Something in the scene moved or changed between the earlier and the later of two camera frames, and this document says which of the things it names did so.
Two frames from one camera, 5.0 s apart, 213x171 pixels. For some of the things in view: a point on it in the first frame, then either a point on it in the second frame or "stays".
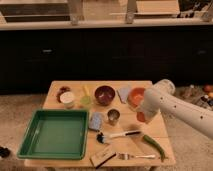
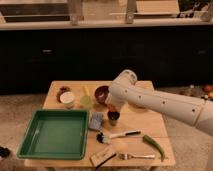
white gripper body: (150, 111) → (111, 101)
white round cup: (67, 97) stays
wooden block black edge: (103, 156) stays
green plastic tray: (59, 134) stays
